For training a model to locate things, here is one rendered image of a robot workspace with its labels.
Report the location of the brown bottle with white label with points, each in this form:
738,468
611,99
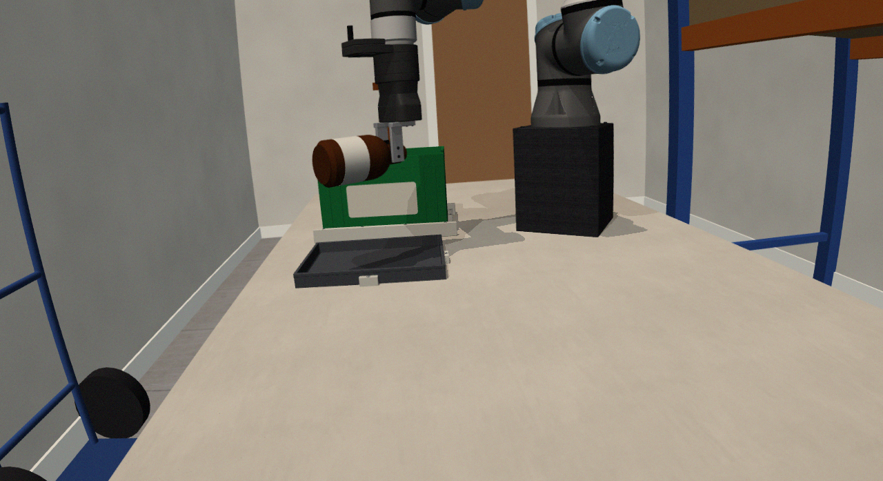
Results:
349,160

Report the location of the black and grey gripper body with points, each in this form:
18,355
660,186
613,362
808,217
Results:
396,65

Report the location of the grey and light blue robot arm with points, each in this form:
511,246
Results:
598,36

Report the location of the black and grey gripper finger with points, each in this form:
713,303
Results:
396,140
381,131

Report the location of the green plastic crate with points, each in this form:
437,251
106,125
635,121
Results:
410,192

